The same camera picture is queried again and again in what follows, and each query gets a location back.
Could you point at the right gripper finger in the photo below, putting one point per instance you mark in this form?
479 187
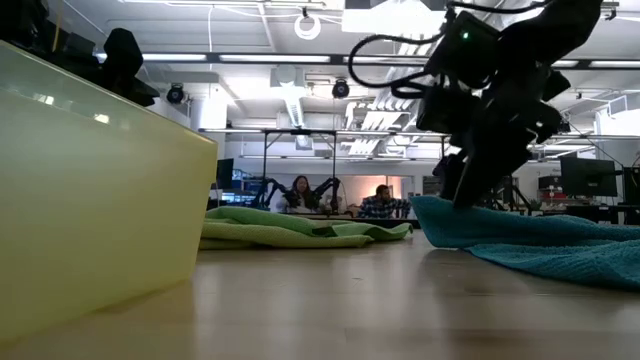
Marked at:
449 177
485 180

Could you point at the teal microfiber towel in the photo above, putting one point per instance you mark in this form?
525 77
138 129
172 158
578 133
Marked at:
550 240

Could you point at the green microfiber towel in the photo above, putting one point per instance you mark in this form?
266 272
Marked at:
260 216

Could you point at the yellow translucent plastic basket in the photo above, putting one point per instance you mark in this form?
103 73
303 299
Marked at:
100 200

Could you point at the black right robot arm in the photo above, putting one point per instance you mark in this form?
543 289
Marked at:
550 30

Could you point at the black background robot arm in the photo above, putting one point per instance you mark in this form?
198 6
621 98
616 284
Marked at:
267 192
327 190

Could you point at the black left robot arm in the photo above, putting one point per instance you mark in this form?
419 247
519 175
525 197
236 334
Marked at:
122 55

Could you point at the person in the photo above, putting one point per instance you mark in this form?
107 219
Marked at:
382 205
300 195

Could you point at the black computer monitor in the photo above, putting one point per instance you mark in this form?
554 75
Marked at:
632 185
585 177
225 174

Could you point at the black office desk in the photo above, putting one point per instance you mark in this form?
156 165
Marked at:
600 212

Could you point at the ceiling light strip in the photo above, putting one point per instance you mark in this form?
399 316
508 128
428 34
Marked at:
275 58
170 57

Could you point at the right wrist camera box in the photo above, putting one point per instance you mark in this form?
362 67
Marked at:
445 110

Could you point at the round black ceiling camera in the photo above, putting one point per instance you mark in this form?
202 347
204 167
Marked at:
340 89
175 94

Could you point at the black background station frame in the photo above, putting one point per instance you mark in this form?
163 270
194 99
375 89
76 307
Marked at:
300 132

